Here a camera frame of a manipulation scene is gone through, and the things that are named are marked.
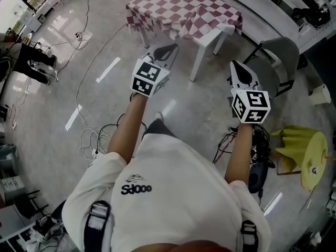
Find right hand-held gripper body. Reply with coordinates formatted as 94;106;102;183
227;59;271;124

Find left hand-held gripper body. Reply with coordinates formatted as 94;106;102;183
130;43;180;97

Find red white checkered tablecloth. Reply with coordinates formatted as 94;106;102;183
125;0;244;40

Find person's right forearm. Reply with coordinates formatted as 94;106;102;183
224;122;257;184

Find person's left forearm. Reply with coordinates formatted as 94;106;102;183
107;93;151;165

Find person's black trousers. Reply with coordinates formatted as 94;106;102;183
142;119;180;141

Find grey chair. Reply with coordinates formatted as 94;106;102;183
243;36;301;99

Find dark blue rounded device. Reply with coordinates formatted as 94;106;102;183
247;161;269;194

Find small white box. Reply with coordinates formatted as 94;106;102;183
311;83;332;106

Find yellow-green cloth covered stool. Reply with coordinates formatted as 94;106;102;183
270;124;329;193

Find black bag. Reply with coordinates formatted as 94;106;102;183
291;6;331;28

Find person's white shirt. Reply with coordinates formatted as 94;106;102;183
61;134;272;252

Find black metal chair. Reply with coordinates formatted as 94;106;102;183
14;190;50;220

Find white shelf unit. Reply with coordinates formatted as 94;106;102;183
0;203;36;252

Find tangle of black cables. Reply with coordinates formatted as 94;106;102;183
212;123;277;167

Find long white floor cable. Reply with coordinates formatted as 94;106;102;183
75;22;127;127

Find coiled white cable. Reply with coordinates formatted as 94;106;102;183
78;126;112;163

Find dark harness strap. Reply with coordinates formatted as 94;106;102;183
239;219;260;252
83;200;114;252

